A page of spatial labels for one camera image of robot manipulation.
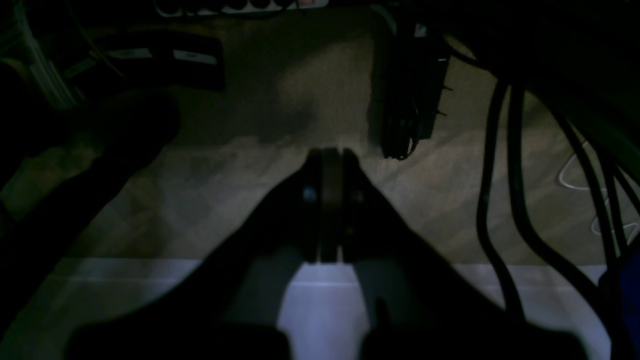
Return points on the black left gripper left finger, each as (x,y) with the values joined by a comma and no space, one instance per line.
(187,323)

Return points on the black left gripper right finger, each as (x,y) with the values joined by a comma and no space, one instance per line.
(420,308)

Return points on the black power adapter box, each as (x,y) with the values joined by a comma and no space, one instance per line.
(409,69)

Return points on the black device with labels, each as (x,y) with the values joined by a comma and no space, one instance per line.
(145,59)

